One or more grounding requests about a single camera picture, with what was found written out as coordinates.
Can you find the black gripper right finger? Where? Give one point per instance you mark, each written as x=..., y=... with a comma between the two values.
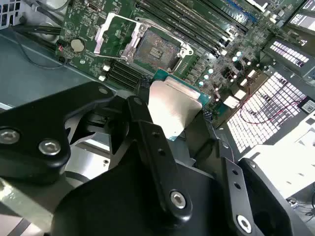
x=233, y=179

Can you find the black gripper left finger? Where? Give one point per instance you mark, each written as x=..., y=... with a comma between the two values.
x=37, y=118

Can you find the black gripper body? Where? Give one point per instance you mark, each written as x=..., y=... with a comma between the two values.
x=110, y=209

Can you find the silver CPU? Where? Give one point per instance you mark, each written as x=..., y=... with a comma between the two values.
x=172, y=108

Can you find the metal socket cover frame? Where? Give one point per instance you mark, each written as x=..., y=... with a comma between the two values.
x=103, y=34

